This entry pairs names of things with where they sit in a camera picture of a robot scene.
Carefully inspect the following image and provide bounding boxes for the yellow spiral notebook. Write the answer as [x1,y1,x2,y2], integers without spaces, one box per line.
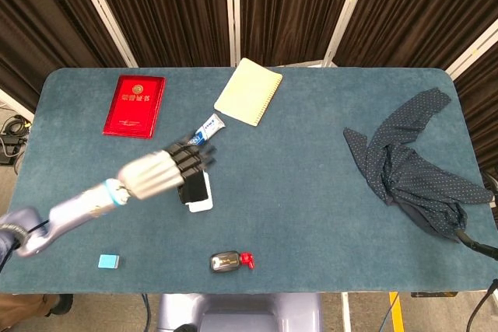
[213,57,284,128]

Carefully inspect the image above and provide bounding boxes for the brown fabric folding screen panel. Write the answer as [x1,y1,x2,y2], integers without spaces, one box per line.
[0,0,138,114]
[69,0,239,68]
[324,0,498,76]
[233,0,374,68]

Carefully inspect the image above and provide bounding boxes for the blue felt table cover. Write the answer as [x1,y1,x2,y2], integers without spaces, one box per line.
[7,66,498,295]

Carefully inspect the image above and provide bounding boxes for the black smartphone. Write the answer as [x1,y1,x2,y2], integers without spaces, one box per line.
[177,170,209,204]

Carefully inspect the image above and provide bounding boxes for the blue white toothpaste tube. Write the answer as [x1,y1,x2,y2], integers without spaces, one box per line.
[186,113,226,146]

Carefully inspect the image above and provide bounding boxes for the small light blue block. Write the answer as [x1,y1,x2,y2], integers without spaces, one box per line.
[97,253,121,270]

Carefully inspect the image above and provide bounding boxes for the brown trouser leg with shoe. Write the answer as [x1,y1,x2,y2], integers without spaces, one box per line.
[0,293,74,329]

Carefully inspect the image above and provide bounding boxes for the black ink bottle red cap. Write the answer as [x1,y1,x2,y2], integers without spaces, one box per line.
[209,250,256,274]

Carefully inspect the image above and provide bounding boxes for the white folding phone stand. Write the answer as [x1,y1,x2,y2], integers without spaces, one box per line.
[188,170,215,214]

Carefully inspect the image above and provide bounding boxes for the lavender robot base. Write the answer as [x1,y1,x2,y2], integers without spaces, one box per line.
[157,292,324,332]

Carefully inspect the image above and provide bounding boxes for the black cables on floor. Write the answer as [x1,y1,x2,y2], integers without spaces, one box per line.
[0,113,33,166]

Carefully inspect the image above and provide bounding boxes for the red certificate book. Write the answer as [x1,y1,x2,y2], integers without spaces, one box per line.
[102,74,167,140]

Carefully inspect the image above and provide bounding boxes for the black cable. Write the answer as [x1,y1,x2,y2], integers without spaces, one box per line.
[466,279,498,332]

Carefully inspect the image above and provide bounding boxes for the dark blue dotted cloth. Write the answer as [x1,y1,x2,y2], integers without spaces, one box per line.
[342,87,498,260]

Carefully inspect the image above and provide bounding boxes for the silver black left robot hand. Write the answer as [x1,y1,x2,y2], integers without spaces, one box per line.
[117,140,217,200]

